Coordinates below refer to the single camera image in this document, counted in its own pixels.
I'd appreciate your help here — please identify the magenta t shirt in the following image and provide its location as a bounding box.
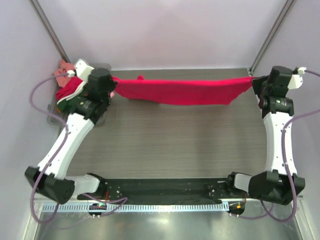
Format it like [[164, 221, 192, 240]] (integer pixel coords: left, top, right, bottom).
[[113, 75, 253, 106]]

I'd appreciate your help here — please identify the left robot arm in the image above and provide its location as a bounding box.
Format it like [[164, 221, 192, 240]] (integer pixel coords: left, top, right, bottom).
[[24, 68, 117, 205]]

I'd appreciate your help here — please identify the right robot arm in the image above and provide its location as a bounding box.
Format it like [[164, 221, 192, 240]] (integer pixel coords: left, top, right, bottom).
[[227, 66, 306, 206]]

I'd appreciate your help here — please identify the crimson t shirt in tray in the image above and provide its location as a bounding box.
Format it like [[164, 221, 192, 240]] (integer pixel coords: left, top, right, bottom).
[[55, 76, 86, 102]]

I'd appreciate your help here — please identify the salmon pink t shirt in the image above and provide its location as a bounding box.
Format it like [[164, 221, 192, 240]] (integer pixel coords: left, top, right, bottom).
[[53, 59, 75, 88]]

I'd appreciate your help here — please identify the green white t shirt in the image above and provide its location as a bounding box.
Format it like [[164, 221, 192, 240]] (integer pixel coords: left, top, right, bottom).
[[57, 84, 87, 113]]

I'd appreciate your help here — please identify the grey plastic tray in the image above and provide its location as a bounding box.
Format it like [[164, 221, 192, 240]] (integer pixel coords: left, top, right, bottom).
[[47, 63, 112, 126]]

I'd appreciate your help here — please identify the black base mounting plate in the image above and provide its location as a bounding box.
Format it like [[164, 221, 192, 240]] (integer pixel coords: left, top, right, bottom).
[[90, 177, 250, 206]]

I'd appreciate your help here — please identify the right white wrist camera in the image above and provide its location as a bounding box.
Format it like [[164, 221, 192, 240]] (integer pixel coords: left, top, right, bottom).
[[287, 67, 307, 90]]

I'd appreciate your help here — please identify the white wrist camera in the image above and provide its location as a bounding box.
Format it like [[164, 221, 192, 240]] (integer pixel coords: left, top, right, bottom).
[[66, 58, 94, 83], [287, 67, 307, 90]]

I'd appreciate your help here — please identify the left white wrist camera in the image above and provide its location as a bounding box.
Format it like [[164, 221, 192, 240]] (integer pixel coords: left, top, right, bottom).
[[66, 58, 94, 83]]

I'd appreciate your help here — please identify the right aluminium table rail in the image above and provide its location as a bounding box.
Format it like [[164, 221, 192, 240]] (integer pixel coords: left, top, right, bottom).
[[247, 68, 267, 108]]

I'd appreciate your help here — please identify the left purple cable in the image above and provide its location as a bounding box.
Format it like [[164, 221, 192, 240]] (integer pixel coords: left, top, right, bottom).
[[29, 72, 128, 225]]

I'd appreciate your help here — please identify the purple cable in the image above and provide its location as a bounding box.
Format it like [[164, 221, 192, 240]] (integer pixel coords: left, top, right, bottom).
[[236, 69, 320, 222], [29, 72, 128, 225]]

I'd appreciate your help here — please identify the right aluminium frame post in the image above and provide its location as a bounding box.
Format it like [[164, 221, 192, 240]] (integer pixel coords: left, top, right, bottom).
[[247, 0, 297, 76]]

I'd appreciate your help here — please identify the aluminium frame post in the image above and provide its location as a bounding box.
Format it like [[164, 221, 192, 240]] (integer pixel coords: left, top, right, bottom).
[[29, 0, 70, 62], [247, 0, 297, 76]]

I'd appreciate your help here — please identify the left aluminium frame post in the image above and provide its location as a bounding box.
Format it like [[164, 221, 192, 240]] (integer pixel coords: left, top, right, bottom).
[[29, 0, 70, 62]]

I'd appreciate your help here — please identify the white slotted cable duct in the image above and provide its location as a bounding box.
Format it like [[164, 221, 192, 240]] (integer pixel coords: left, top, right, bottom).
[[57, 202, 229, 213]]

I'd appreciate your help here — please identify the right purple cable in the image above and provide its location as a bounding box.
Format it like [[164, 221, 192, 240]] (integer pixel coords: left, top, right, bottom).
[[236, 69, 320, 222]]

